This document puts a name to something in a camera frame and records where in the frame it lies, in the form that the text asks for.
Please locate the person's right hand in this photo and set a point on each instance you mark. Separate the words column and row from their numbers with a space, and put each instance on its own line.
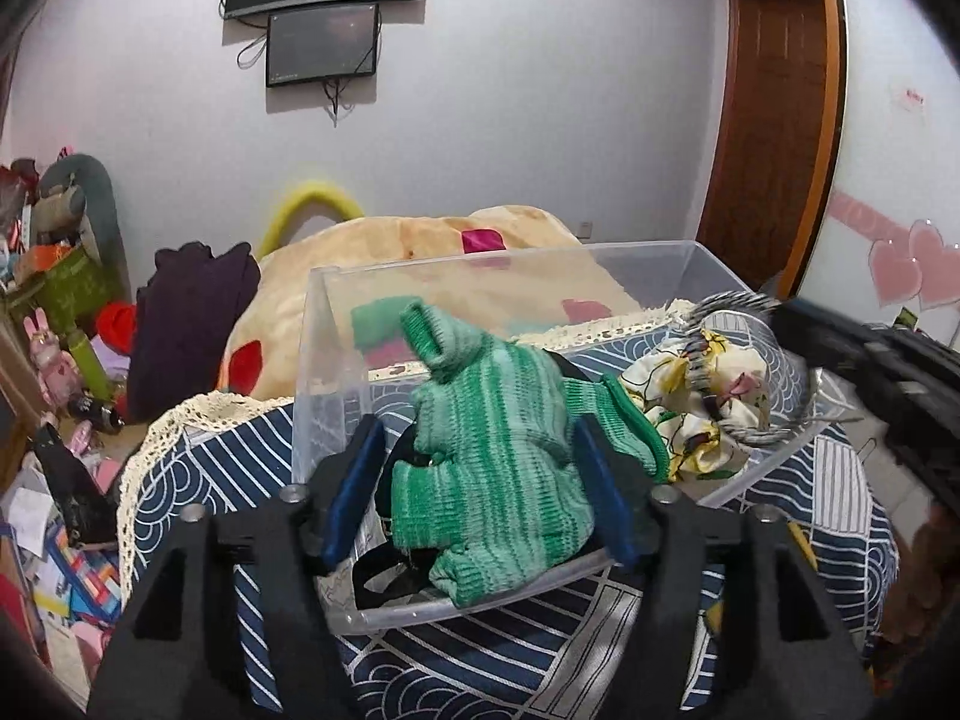
column 927, row 582

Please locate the grey green plush toy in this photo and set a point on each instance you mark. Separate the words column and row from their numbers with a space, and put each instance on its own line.
column 75, row 200

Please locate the green knit doll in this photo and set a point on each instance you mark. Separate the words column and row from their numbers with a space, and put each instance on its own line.
column 501, row 497

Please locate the dark purple garment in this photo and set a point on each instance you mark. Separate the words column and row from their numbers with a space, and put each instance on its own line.
column 185, row 314

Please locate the blue patterned tablecloth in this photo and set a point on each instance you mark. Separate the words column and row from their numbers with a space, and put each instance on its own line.
column 551, row 655

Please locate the beige plush blanket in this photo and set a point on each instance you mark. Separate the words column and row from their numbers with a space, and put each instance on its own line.
column 511, row 269

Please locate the brown wooden door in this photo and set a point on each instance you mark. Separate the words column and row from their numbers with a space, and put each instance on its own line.
column 778, row 122

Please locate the green cylinder bottle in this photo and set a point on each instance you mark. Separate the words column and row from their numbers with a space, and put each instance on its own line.
column 94, row 376

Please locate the red soft object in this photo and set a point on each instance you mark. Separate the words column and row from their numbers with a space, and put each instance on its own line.
column 116, row 325

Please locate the yellow curved tube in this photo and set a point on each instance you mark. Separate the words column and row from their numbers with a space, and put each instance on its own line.
column 306, row 200

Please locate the clear plastic storage box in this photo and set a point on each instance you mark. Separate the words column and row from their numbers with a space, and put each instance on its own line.
column 370, row 370

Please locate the colourful pencil case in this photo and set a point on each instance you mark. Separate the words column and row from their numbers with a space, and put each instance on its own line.
column 92, row 576

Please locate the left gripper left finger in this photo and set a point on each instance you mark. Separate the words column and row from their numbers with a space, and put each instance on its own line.
column 176, row 653

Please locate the pink rabbit figure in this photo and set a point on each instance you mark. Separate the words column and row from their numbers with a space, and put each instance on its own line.
column 57, row 373

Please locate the small wall monitor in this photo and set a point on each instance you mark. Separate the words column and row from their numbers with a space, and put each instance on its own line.
column 325, row 43

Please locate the green storage box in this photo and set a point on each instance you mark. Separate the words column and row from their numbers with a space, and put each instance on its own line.
column 72, row 293

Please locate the bagged grey knit item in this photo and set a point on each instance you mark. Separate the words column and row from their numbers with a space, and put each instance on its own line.
column 722, row 374

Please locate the black hat with silver chain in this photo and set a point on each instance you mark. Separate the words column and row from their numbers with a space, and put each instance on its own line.
column 385, row 573

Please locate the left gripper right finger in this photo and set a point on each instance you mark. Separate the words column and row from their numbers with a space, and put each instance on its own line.
column 783, row 651

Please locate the yellow floral scrunchie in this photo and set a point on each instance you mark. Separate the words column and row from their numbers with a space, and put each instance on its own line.
column 699, row 452

